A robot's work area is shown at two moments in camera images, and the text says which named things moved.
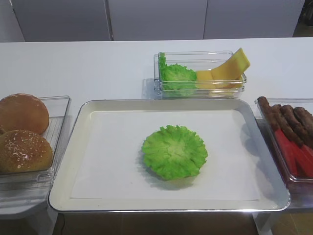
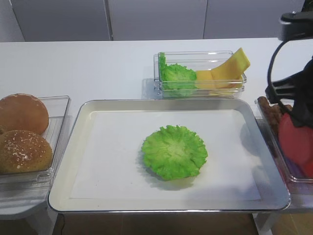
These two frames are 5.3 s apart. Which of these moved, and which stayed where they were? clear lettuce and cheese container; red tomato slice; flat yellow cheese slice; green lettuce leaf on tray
Moved: red tomato slice
Stayed: flat yellow cheese slice; clear lettuce and cheese container; green lettuce leaf on tray
